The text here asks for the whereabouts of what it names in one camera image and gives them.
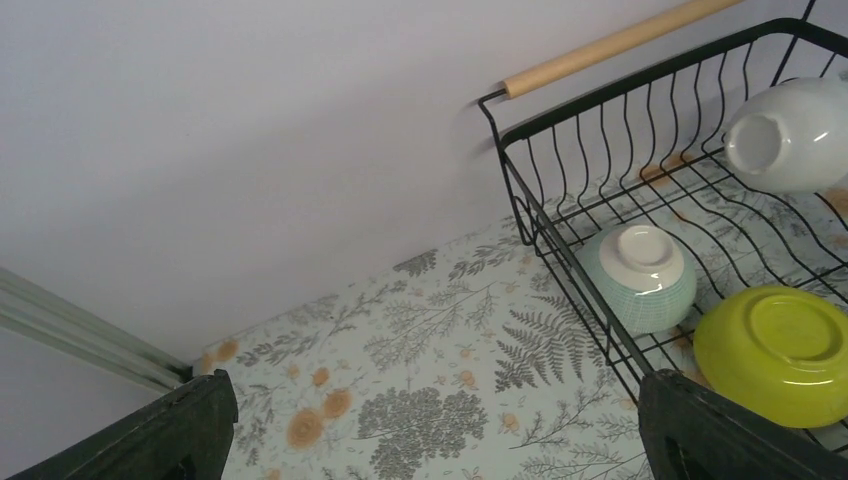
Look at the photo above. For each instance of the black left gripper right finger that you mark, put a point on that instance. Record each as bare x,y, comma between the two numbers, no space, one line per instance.
690,432

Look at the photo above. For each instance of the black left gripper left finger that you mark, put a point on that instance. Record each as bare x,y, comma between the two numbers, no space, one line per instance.
185,434

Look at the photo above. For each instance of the teal striped bowl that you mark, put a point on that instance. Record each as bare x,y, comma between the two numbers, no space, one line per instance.
644,275

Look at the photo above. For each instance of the black wire dish rack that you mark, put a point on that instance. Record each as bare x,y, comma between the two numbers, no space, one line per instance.
648,149

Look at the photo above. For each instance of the white glossy bowl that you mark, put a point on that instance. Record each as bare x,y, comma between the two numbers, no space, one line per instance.
791,138

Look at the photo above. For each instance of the lime green bowl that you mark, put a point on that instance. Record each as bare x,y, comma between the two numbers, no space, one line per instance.
778,351

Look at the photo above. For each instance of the floral patterned table mat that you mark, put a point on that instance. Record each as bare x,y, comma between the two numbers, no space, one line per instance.
393,377

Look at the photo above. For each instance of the aluminium frame rail left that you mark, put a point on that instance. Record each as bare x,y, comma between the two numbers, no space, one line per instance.
40,315

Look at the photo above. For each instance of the far wooden rack handle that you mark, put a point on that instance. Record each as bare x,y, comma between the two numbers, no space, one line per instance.
612,45

